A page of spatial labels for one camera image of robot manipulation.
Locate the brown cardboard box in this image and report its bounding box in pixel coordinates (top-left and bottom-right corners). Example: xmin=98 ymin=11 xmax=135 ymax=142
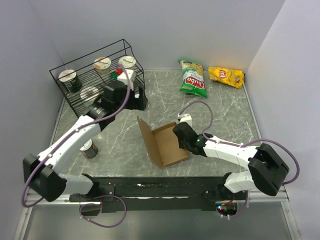
xmin=137 ymin=117 xmax=189 ymax=169

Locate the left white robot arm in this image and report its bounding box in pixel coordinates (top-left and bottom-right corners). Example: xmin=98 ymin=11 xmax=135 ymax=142
xmin=22 ymin=80 xmax=148 ymax=202

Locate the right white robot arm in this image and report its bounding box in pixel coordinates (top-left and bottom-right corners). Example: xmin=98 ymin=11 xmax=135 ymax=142
xmin=173 ymin=122 xmax=290 ymax=200

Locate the Chobani yogurt cup on rack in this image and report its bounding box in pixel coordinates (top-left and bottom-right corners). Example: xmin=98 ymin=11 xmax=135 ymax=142
xmin=118 ymin=55 xmax=137 ymax=70

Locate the white cup lower rack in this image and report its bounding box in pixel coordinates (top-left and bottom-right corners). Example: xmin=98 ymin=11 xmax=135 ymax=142
xmin=80 ymin=86 xmax=100 ymax=102

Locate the orange yogurt cup on rack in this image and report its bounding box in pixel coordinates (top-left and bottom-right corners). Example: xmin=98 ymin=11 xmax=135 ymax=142
xmin=93 ymin=57 xmax=112 ymax=75

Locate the green Chuba chips bag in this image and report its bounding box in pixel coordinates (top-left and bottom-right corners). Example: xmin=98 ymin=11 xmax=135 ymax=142
xmin=178 ymin=60 xmax=208 ymax=98

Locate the dark tin can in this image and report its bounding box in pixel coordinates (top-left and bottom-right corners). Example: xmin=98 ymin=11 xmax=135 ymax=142
xmin=79 ymin=139 xmax=98 ymax=159

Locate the dark yogurt cup on rack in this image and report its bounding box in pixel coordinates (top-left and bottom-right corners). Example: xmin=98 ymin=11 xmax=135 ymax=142
xmin=58 ymin=69 xmax=82 ymax=93

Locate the yellow Lays chips bag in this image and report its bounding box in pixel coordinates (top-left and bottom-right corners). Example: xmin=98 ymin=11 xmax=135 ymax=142
xmin=208 ymin=66 xmax=245 ymax=89

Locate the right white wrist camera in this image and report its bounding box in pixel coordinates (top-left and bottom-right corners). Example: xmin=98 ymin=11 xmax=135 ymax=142
xmin=177 ymin=113 xmax=192 ymax=126

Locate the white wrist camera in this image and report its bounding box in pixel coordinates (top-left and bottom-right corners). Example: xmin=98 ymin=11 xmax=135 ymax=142
xmin=177 ymin=113 xmax=192 ymax=126
xmin=117 ymin=69 xmax=136 ymax=90

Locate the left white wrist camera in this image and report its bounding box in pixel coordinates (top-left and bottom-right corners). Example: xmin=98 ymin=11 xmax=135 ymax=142
xmin=117 ymin=69 xmax=136 ymax=90

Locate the black wire rack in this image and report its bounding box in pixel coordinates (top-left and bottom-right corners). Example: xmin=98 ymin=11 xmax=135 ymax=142
xmin=49 ymin=39 xmax=135 ymax=117

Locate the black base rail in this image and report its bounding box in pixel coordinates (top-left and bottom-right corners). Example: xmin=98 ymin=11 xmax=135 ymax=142
xmin=69 ymin=176 xmax=246 ymax=213

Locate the aluminium extrusion rail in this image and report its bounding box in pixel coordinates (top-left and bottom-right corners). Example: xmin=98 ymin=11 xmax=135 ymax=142
xmin=248 ymin=190 xmax=289 ymax=202

